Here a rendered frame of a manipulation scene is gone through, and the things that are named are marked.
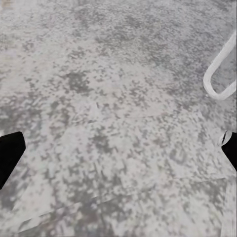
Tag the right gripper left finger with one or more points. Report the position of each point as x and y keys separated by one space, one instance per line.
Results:
x=12 y=147

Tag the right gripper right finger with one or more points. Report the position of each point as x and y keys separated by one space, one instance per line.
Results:
x=228 y=143

